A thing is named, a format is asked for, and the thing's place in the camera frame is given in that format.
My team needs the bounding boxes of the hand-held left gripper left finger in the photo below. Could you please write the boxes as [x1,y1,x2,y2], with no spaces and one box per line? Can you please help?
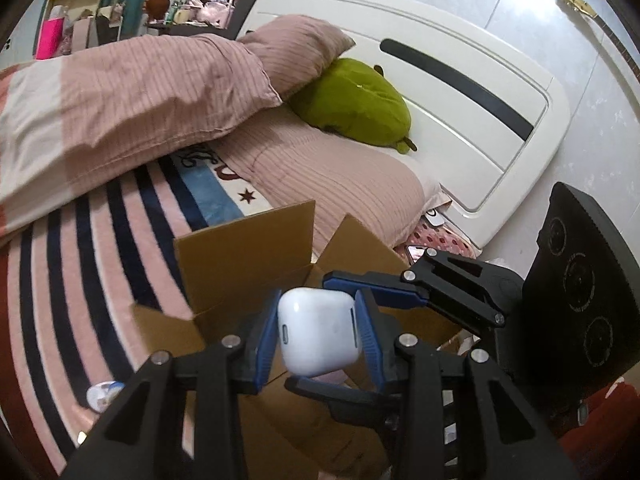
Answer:
[60,291,282,480]

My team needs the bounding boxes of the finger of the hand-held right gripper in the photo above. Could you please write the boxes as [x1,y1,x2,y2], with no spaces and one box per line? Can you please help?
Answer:
[284,376,401,434]
[322,248,507,332]

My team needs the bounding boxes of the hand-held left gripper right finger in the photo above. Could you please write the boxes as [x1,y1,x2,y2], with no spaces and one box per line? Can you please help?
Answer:
[353,291,577,480]

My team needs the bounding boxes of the white earbuds case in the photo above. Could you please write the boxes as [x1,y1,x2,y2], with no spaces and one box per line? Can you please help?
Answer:
[276,287,364,377]

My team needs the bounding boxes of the cardboard box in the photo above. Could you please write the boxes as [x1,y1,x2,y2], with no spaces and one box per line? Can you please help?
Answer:
[131,199,468,480]

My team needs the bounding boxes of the smartphone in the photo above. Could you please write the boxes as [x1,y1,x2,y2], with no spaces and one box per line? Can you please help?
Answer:
[405,245,438,264]

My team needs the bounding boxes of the pink dotted cloth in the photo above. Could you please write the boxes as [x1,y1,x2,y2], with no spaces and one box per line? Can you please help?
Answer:
[395,212,483,261]

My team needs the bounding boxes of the pink striped pillow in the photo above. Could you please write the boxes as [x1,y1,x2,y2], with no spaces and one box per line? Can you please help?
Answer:
[236,14,357,100]
[220,105,446,256]

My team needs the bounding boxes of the small round white lid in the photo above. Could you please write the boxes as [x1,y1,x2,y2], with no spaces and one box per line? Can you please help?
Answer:
[86,381,126,412]

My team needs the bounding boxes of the green plush toy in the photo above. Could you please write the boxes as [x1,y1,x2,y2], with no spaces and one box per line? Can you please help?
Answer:
[289,57,418,153]

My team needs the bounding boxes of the striped printed blanket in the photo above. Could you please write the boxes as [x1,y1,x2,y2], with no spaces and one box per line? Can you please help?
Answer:
[0,147,281,480]

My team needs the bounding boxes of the white bed headboard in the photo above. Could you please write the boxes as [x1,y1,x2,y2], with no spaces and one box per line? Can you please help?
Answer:
[235,0,572,250]

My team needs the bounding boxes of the guitar neck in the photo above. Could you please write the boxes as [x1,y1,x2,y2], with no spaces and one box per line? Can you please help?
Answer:
[554,0,640,86]

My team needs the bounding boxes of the pink striped duvet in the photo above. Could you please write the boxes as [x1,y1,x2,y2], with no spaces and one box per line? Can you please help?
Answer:
[0,32,283,248]

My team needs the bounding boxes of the cluttered shelf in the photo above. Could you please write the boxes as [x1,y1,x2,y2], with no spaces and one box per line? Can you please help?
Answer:
[145,0,296,41]

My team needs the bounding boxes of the brown plush toy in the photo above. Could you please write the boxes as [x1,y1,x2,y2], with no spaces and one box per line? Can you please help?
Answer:
[142,0,173,25]

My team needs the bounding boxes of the bright pink bag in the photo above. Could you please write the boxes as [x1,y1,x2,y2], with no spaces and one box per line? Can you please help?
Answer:
[34,16,67,60]

